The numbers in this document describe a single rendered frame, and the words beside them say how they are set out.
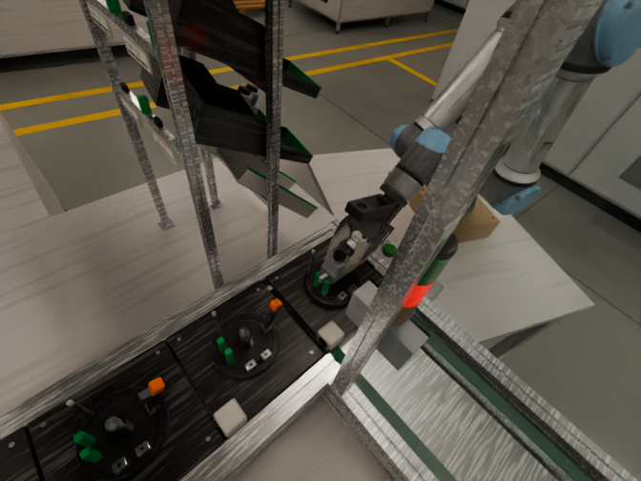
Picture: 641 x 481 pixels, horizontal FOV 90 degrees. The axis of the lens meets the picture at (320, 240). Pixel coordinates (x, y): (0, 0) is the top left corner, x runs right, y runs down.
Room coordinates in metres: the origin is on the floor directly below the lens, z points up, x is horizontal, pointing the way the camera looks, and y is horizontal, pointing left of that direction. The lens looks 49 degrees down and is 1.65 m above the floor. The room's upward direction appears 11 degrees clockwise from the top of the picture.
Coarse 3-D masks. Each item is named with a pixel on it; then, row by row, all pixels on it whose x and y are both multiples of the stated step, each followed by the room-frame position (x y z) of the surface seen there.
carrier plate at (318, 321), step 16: (304, 256) 0.52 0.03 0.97; (320, 256) 0.53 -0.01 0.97; (288, 272) 0.46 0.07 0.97; (304, 272) 0.47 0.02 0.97; (368, 272) 0.51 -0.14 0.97; (288, 288) 0.42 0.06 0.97; (304, 288) 0.42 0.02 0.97; (288, 304) 0.38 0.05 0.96; (304, 304) 0.38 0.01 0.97; (304, 320) 0.34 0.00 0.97; (320, 320) 0.35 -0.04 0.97; (336, 320) 0.36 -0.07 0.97
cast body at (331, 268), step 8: (328, 256) 0.45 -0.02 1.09; (336, 256) 0.44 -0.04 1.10; (344, 256) 0.45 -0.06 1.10; (328, 264) 0.44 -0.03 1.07; (336, 264) 0.43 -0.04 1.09; (344, 264) 0.43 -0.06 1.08; (320, 272) 0.44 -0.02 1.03; (328, 272) 0.43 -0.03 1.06; (336, 272) 0.42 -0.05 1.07; (320, 280) 0.41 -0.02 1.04; (328, 280) 0.42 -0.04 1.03; (336, 280) 0.42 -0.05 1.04
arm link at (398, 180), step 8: (392, 176) 0.57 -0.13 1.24; (400, 176) 0.56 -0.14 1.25; (408, 176) 0.56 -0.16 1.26; (384, 184) 0.57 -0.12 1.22; (392, 184) 0.55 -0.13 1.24; (400, 184) 0.55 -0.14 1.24; (408, 184) 0.55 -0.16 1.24; (416, 184) 0.55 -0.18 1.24; (400, 192) 0.54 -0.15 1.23; (408, 192) 0.54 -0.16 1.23; (416, 192) 0.55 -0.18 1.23; (408, 200) 0.55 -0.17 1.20
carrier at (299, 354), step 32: (256, 288) 0.40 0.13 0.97; (224, 320) 0.31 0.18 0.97; (256, 320) 0.31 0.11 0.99; (288, 320) 0.33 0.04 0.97; (192, 352) 0.22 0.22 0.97; (224, 352) 0.21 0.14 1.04; (256, 352) 0.24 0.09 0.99; (288, 352) 0.26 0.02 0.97; (320, 352) 0.27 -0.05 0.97; (224, 384) 0.18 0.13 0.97; (256, 384) 0.19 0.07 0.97; (288, 384) 0.20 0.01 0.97; (224, 416) 0.12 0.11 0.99
